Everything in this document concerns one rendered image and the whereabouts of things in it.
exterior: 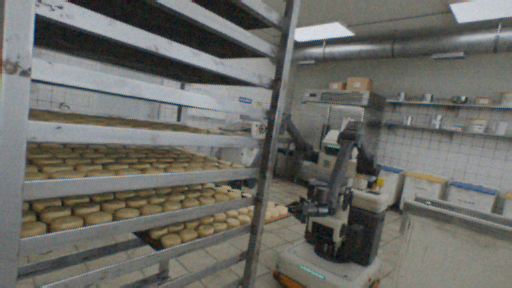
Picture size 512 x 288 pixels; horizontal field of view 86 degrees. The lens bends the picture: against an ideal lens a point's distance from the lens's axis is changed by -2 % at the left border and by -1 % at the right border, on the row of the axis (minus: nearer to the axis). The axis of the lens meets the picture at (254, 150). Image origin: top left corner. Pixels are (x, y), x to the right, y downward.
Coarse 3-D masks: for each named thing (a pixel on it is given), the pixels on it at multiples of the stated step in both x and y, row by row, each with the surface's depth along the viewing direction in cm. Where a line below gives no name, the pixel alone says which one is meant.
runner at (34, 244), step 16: (192, 208) 67; (208, 208) 72; (224, 208) 76; (96, 224) 50; (112, 224) 52; (128, 224) 55; (144, 224) 58; (160, 224) 61; (32, 240) 43; (48, 240) 45; (64, 240) 46; (80, 240) 48
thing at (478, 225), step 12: (408, 204) 153; (420, 204) 149; (432, 216) 145; (444, 216) 142; (456, 216) 139; (468, 216) 137; (468, 228) 136; (480, 228) 133; (492, 228) 130; (504, 228) 127; (504, 240) 127
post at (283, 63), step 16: (288, 0) 80; (288, 16) 80; (288, 32) 80; (288, 48) 81; (288, 64) 82; (272, 96) 83; (272, 112) 83; (272, 128) 83; (272, 144) 83; (272, 160) 85; (256, 192) 86; (256, 208) 86; (256, 224) 86; (256, 240) 86; (256, 256) 88; (256, 272) 90
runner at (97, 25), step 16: (48, 0) 39; (48, 16) 39; (64, 16) 41; (80, 16) 42; (96, 16) 44; (96, 32) 45; (112, 32) 46; (128, 32) 48; (144, 32) 50; (144, 48) 51; (160, 48) 53; (176, 48) 56; (192, 48) 59; (192, 64) 61; (208, 64) 63; (224, 64) 67; (240, 80) 75; (256, 80) 77; (272, 80) 83
